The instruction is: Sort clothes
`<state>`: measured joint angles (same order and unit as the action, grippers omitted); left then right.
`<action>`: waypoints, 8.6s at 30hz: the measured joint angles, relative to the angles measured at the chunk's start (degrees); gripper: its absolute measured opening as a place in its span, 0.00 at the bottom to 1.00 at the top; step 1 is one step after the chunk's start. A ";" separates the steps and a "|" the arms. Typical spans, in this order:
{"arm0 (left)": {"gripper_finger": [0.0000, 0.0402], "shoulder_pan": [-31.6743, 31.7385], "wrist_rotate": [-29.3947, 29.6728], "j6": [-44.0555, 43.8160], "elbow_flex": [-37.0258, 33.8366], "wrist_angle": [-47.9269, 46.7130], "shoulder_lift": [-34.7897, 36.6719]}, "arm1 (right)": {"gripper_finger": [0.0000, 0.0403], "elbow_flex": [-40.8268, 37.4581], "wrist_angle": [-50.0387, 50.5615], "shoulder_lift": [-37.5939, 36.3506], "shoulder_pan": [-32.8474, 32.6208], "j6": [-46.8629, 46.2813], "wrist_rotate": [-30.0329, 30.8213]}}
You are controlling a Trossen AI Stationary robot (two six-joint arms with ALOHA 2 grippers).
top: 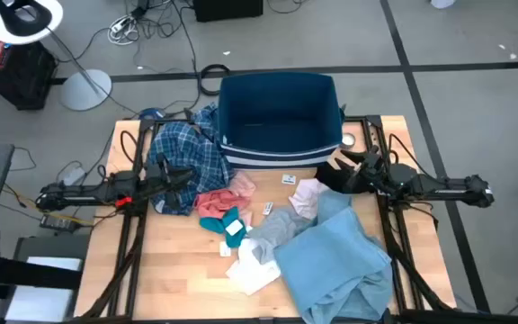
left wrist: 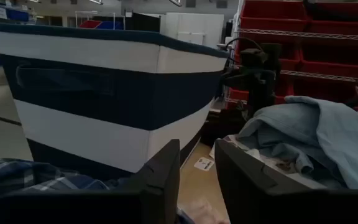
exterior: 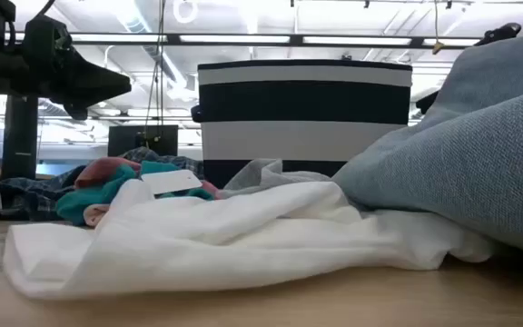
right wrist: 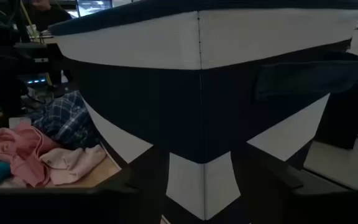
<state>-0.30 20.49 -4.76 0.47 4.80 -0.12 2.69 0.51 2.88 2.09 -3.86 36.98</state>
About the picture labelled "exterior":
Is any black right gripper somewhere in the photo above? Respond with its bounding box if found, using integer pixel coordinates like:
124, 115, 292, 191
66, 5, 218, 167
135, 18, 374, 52
415, 22, 523, 114

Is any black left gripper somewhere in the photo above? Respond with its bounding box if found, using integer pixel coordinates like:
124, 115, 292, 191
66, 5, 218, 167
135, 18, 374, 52
20, 15, 133, 122

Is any coral pink garment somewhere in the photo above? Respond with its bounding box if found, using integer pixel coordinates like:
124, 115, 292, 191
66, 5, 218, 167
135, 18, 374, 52
74, 156, 222, 201

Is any teal garment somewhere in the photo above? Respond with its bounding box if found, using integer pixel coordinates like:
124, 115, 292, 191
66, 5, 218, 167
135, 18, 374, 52
55, 161, 215, 227

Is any large white paper tag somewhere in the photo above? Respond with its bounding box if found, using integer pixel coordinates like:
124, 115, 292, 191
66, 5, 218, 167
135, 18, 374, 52
141, 169, 203, 195

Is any pale pink cloth piece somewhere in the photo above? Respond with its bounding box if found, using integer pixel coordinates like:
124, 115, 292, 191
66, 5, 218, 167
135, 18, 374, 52
83, 203, 112, 228

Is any blue plaid shirt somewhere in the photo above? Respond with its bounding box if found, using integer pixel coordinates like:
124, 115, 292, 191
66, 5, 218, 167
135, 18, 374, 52
0, 145, 206, 223

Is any white garment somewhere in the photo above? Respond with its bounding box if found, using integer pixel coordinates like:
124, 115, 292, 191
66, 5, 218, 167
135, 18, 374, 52
2, 179, 498, 301

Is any black monitor screen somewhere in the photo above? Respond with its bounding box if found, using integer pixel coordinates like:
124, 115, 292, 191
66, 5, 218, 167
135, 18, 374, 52
107, 124, 180, 158

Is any navy white striped basket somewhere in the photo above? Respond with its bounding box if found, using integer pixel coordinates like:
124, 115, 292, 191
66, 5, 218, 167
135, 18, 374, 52
191, 58, 413, 190

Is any black rig crossbar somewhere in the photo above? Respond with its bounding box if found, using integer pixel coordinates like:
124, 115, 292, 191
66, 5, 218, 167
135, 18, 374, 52
5, 31, 483, 50

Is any thin hanging cable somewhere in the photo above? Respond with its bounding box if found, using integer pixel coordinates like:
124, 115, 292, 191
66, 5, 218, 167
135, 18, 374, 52
143, 0, 163, 137
158, 0, 168, 138

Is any hanging cord with yellow end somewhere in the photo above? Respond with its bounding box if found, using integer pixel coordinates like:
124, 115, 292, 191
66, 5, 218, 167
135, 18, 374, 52
431, 0, 445, 55

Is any black upright post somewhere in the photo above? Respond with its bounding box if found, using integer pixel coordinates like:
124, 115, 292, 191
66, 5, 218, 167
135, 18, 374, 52
0, 94, 40, 183

